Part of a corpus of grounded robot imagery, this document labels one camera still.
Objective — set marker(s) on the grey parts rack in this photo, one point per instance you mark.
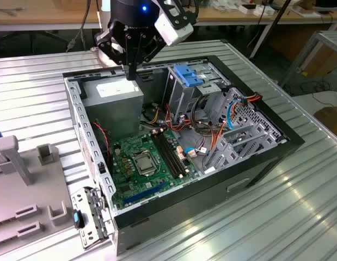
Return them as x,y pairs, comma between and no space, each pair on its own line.
21,190

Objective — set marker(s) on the black blue retainer latch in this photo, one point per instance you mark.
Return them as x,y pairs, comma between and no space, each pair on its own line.
76,218

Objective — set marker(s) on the black open PC case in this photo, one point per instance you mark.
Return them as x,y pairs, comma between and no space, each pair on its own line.
184,201

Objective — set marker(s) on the blue plastic drive bracket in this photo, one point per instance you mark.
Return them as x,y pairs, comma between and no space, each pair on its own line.
188,74

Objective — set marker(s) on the small black white box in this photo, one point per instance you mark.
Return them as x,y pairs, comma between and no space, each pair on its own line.
247,8

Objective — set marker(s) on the black RAM slot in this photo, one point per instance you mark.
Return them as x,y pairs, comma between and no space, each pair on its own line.
171,155
174,155
167,155
163,155

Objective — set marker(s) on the large cardboard carton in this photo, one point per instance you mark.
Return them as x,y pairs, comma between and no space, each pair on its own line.
326,62

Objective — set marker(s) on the green motherboard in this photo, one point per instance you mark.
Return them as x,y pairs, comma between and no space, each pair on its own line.
124,174

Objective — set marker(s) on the silver CPU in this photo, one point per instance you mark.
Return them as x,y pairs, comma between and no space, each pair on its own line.
144,164

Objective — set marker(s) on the blue expansion slot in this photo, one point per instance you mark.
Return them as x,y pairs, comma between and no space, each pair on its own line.
143,193

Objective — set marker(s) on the black monitor stand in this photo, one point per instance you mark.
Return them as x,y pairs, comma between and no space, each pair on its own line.
326,6

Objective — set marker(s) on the brown cardboard box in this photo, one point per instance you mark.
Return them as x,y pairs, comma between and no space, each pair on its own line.
330,119

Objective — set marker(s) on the aluminium frame table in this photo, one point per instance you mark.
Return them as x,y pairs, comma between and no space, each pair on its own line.
331,36

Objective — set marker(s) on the long wooden desk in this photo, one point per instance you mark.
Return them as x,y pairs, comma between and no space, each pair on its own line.
35,16

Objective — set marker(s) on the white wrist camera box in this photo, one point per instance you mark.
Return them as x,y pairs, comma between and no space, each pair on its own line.
171,30

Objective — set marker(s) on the silver optical drive cage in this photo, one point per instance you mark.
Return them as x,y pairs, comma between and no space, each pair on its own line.
182,98

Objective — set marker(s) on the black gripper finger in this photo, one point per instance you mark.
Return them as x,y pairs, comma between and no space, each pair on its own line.
105,44
150,46

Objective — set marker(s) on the silver disk bay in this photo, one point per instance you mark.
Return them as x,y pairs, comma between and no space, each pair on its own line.
225,159

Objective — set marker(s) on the grey power supply unit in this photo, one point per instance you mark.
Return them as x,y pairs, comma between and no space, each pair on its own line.
113,114

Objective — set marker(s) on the silver card retainer bracket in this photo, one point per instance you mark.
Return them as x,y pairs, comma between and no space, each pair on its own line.
89,236

